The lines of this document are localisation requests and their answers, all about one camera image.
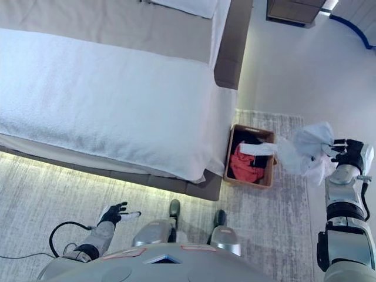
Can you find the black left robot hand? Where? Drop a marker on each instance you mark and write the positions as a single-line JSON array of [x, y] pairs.
[[113, 214]]

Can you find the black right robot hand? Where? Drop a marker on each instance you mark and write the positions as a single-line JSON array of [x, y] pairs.
[[354, 154]]

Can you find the white garment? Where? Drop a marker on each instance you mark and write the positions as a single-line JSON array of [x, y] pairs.
[[311, 144]]

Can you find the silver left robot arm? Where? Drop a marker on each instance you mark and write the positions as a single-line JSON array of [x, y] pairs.
[[97, 238]]

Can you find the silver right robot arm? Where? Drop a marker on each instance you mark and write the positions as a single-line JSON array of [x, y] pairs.
[[342, 205]]

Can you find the brown cardboard box basket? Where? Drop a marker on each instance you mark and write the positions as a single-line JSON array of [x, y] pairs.
[[271, 173]]

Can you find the taupe bed sheet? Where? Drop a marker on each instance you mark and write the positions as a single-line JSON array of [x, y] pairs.
[[117, 29]]

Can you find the grey streaked rug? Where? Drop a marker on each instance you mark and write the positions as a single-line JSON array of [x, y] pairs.
[[132, 191]]

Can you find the silver left robot leg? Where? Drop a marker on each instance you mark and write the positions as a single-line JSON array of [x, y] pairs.
[[152, 232]]

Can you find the silver robot leg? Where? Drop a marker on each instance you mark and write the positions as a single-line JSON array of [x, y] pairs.
[[224, 239], [152, 232]]

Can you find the black left robot foot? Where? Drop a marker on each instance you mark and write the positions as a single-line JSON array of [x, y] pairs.
[[174, 208]]

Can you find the black robot foot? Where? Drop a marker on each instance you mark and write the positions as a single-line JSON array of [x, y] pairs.
[[220, 218], [174, 208]]

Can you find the grey robot torso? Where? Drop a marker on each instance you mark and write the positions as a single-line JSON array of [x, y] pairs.
[[176, 268]]

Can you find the black garment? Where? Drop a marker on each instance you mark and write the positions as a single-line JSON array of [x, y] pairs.
[[260, 163]]

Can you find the black right robot foot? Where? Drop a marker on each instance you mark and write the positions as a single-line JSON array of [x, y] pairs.
[[220, 218]]

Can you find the red garment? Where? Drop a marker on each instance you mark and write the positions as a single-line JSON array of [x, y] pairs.
[[243, 167]]

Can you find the white terry blanket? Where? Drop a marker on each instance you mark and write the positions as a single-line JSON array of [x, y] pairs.
[[102, 102]]

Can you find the silver right robot leg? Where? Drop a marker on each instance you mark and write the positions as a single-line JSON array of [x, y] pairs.
[[224, 239]]

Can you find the brown wooden nightstand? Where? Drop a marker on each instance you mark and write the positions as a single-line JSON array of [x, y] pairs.
[[293, 11]]

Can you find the white pillow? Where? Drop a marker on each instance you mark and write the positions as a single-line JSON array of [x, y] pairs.
[[185, 7]]

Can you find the brown upholstered bed frame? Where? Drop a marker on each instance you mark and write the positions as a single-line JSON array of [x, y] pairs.
[[232, 58]]

